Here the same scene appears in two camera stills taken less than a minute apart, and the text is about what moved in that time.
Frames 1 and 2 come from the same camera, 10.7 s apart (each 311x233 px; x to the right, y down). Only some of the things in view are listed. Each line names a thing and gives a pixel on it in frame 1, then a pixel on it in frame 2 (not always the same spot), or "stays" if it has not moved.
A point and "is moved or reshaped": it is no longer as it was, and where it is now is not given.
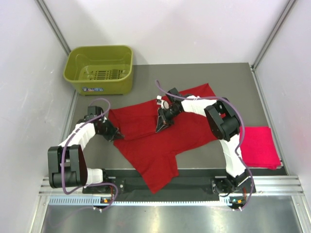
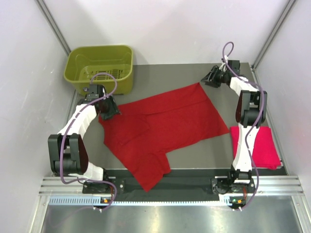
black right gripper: x=162 y=118 to x=211 y=76
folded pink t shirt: x=258 y=149 stays
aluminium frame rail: x=290 y=185 stays
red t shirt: x=134 y=127 is moved or reshaped
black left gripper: x=113 y=134 to x=113 y=109
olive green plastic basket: x=100 y=70 stays
